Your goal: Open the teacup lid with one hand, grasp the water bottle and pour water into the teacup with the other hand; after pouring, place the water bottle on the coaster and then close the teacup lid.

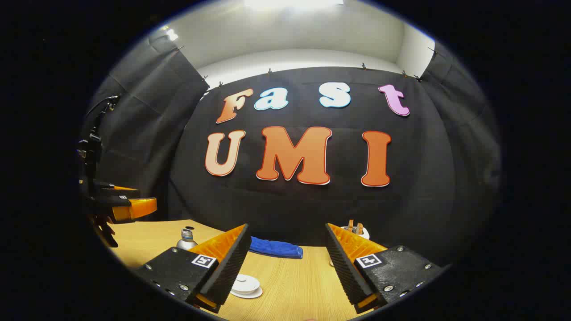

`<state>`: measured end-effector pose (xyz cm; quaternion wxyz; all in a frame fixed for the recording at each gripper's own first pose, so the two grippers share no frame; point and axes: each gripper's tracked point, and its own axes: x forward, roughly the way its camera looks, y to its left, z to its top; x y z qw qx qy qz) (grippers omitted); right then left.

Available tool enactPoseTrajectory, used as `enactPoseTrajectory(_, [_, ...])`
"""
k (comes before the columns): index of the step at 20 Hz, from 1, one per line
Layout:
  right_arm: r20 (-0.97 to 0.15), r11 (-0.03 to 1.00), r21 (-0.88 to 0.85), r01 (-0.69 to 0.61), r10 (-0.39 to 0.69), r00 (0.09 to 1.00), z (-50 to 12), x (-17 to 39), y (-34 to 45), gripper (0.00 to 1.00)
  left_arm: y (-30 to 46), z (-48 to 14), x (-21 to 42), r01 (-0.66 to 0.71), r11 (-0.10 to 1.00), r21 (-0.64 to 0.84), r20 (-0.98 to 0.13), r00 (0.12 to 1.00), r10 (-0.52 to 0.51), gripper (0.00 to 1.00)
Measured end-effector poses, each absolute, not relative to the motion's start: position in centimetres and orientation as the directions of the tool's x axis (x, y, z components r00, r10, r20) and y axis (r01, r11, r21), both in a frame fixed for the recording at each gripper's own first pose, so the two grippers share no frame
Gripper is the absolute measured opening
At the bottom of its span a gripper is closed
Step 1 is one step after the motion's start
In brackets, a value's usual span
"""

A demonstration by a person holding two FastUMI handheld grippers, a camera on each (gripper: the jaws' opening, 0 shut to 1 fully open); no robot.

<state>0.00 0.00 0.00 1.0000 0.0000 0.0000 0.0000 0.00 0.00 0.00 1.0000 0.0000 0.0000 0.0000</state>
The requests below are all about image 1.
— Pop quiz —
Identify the cream toaster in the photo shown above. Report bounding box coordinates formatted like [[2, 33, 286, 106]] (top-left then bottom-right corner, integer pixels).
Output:
[[341, 226, 370, 240]]

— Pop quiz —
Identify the black hanging strap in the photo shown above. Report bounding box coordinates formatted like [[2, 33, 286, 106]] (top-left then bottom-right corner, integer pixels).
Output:
[[78, 93, 121, 179]]

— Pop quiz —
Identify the silver water bottle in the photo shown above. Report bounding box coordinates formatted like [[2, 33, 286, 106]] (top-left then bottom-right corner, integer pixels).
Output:
[[176, 226, 199, 251]]

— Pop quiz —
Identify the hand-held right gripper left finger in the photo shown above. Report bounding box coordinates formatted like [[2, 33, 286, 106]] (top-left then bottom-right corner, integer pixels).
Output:
[[134, 223, 252, 314]]

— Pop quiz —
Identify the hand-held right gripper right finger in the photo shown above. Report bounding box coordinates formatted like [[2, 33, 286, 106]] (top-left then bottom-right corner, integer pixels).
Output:
[[325, 222, 447, 314]]

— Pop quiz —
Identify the white saucer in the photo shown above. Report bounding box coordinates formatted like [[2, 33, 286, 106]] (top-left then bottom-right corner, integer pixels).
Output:
[[230, 288, 264, 299]]

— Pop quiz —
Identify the ceiling light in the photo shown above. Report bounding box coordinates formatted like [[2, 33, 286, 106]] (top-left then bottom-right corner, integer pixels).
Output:
[[243, 0, 345, 10]]

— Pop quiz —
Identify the blue towel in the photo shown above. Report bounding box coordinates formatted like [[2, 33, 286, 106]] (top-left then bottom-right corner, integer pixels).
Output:
[[248, 236, 304, 259]]

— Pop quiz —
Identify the black backdrop cloth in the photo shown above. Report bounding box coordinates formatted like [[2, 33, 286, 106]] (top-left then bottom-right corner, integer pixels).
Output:
[[84, 33, 503, 268]]

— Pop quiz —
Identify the white teacup lid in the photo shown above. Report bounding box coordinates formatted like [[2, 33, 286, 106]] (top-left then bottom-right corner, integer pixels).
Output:
[[235, 274, 261, 289]]

